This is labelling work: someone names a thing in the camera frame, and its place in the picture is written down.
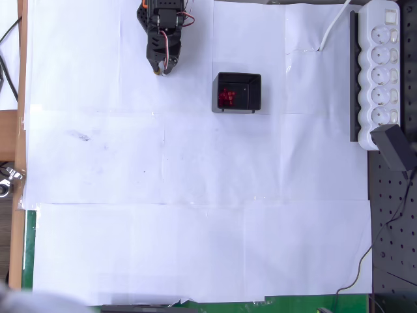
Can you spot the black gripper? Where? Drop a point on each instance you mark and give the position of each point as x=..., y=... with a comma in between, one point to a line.
x=158, y=55

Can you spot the black square bin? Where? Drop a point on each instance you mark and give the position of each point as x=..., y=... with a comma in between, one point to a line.
x=215, y=98

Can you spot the metal clamp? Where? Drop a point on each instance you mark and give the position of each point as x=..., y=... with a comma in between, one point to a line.
x=13, y=172

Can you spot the taped white paper cover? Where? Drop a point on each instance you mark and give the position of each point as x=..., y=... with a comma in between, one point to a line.
x=228, y=244

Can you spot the white power strip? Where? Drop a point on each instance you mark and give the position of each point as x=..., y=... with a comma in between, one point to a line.
x=378, y=81

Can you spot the green mat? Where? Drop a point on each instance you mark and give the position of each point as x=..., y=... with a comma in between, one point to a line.
x=29, y=247

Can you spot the dark ribbed panel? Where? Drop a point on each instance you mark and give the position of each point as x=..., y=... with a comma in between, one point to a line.
x=6, y=238

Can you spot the black power adapter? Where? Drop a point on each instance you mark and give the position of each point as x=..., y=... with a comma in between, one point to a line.
x=391, y=146

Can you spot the blurry grey round object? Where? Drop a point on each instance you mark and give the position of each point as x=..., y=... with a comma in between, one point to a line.
x=32, y=301

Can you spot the black perforated board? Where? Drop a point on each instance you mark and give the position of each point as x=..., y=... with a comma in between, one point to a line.
x=394, y=261

